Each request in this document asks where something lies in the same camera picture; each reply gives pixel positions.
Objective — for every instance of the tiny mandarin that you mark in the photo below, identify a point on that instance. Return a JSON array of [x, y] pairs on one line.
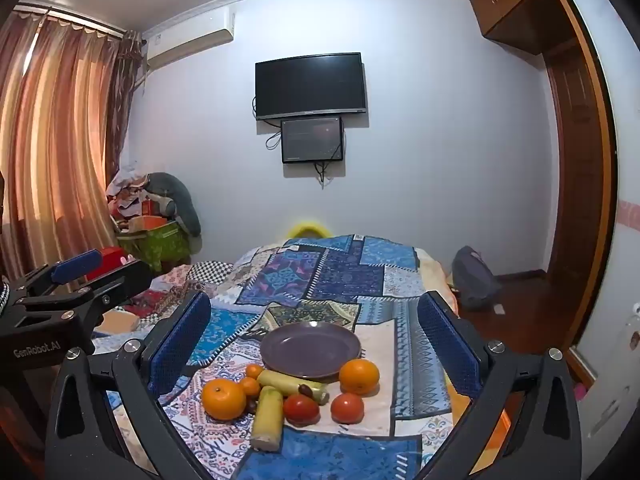
[[254, 371]]

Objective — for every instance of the dark purple plum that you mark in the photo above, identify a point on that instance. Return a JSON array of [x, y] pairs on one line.
[[250, 405], [304, 389]]

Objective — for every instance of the black white checkered cloth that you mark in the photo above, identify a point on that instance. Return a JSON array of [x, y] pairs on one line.
[[212, 271]]

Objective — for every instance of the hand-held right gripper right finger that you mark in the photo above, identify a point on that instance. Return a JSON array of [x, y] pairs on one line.
[[446, 351]]

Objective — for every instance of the green patterned box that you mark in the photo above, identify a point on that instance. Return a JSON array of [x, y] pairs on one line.
[[160, 245]]

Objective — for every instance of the orange-red tomato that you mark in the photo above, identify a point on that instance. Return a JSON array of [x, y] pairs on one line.
[[347, 406]]

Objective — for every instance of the grey backpack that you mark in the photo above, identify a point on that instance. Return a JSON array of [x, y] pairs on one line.
[[475, 277]]

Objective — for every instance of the patchwork printed blanket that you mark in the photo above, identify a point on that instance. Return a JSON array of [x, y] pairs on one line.
[[325, 280]]

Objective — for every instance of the red box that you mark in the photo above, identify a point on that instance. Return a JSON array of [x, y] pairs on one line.
[[110, 256]]

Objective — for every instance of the wooden overhead cabinet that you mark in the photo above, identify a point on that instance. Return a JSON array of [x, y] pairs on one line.
[[520, 5]]

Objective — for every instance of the brown round plate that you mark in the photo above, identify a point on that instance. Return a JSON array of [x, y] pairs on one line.
[[310, 350]]

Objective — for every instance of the large orange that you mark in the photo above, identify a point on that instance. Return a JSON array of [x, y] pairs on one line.
[[359, 376], [223, 399]]

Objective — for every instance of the small mandarin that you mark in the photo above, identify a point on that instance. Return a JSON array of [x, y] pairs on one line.
[[250, 388]]

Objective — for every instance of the white air conditioner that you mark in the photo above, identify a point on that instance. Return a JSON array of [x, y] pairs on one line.
[[190, 45]]

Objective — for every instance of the pile of clothes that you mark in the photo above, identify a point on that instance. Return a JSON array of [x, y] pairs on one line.
[[127, 190]]

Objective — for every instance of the orange striped curtain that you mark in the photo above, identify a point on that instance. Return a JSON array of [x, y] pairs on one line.
[[55, 135]]

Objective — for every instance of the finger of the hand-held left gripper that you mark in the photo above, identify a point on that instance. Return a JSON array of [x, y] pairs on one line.
[[75, 263], [122, 280]]

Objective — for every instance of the grey plush toy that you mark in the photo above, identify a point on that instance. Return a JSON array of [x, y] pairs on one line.
[[175, 200]]

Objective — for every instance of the small black wall monitor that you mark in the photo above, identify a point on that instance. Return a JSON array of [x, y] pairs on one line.
[[311, 140]]

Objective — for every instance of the black wall television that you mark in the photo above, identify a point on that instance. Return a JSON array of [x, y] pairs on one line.
[[310, 85]]

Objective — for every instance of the white panel with pink hearts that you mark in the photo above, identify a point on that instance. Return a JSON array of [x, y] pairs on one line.
[[625, 160]]

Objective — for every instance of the brown wooden door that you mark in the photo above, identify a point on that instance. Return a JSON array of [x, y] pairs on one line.
[[575, 185]]

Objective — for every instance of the brown patterned curtain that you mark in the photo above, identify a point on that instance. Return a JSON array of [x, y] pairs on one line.
[[125, 95]]

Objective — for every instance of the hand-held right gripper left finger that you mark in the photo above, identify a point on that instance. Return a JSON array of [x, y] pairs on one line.
[[181, 341]]

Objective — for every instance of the yellow round object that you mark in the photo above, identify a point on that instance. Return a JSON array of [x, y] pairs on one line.
[[307, 229]]

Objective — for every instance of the deep red tomato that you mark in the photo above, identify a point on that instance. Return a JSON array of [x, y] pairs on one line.
[[301, 408]]

